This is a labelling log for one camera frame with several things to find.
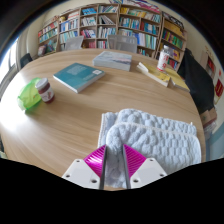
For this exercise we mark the grey book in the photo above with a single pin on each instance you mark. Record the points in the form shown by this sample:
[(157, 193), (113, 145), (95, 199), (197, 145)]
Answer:
[(112, 60)]

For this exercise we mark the teal book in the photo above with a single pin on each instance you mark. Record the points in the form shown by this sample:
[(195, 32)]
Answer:
[(78, 76)]

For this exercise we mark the white fluffy towel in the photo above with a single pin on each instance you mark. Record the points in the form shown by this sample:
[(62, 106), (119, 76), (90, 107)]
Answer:
[(160, 140)]

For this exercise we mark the grey mesh chair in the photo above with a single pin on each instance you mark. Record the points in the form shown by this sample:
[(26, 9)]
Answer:
[(122, 43), (74, 43)]

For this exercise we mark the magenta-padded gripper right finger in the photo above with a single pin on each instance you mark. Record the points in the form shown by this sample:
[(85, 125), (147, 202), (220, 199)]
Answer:
[(146, 171)]

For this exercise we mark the green plastic container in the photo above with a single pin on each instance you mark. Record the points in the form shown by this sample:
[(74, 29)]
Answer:
[(28, 96)]

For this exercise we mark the white bottle with red label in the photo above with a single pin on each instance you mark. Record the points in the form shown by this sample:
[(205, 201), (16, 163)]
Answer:
[(164, 59)]

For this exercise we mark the small jar with red label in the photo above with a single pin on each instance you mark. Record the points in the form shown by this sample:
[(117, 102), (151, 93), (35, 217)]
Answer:
[(46, 91)]

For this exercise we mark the wooden bookshelf with books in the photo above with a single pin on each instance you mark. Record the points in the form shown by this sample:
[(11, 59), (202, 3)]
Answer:
[(133, 23)]

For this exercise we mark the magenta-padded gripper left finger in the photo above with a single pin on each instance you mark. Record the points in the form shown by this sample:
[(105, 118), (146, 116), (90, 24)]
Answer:
[(81, 173)]

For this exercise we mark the cardboard box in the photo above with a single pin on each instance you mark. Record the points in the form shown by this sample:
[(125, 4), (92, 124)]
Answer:
[(208, 118)]

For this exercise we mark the dark office chair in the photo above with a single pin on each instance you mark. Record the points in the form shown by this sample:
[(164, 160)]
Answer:
[(26, 60)]

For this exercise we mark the red banner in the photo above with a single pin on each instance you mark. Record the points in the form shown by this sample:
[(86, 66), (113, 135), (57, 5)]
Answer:
[(218, 88)]

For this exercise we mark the yellow book with white pages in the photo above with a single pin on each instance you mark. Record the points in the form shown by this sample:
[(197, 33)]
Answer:
[(155, 75)]

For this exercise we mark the black cloth cover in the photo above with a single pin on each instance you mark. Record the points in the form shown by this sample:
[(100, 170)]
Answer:
[(200, 81)]

